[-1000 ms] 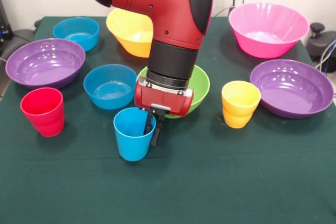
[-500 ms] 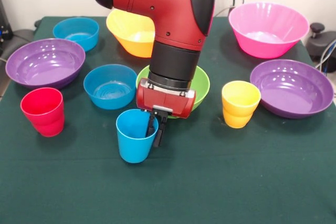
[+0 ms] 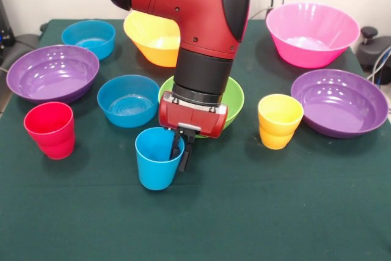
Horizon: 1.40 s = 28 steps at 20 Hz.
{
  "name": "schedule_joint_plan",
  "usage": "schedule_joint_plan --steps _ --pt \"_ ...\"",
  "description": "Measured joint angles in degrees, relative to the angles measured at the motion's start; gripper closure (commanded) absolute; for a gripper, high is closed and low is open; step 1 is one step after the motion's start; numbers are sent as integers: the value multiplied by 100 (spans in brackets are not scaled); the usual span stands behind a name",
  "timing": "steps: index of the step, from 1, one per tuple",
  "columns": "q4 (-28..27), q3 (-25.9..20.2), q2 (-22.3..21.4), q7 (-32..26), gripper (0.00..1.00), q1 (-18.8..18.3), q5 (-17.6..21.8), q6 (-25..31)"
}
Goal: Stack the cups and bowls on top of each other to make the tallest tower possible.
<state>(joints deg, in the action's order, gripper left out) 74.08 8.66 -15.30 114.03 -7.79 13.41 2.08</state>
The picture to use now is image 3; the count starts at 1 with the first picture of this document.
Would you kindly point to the red plastic cup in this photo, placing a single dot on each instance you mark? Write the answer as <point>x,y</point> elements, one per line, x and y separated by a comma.
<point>53,141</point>

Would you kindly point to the black equipment box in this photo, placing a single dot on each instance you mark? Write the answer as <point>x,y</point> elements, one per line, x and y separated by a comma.
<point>5,35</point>

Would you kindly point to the black clamp with knob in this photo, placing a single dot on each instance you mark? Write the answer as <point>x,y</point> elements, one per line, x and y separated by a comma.
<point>374,48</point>

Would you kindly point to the purple plastic bowl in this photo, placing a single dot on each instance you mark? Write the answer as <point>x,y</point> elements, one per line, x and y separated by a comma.
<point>339,111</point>
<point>52,80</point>

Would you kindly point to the yellow plastic cup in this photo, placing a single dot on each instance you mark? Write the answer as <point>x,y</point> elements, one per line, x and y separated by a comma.
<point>276,135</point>

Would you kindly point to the dark green tablecloth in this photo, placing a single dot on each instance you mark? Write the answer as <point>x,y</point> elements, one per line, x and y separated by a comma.
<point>195,212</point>

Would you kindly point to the grey rounded base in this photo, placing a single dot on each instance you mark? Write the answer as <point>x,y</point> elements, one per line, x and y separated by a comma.
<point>26,44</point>

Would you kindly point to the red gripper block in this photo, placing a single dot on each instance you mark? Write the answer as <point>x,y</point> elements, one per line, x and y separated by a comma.
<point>195,119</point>

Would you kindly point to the small blue plastic bowl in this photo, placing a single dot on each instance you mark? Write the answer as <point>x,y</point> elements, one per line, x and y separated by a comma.
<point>104,48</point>
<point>129,117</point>

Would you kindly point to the pink plastic bowl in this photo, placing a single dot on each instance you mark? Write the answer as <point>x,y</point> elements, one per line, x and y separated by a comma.
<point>310,53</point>

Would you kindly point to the orange plastic bowl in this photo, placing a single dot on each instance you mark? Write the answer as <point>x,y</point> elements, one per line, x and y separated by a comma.
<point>155,50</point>

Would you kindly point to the small black table clamp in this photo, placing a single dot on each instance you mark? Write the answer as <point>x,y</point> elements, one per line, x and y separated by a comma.
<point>44,26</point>

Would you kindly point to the blue plastic cup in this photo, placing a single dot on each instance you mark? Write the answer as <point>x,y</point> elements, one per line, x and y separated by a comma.
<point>154,172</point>

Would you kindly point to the green plastic bowl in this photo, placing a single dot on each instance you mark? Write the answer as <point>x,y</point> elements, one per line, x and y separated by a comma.
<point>235,99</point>

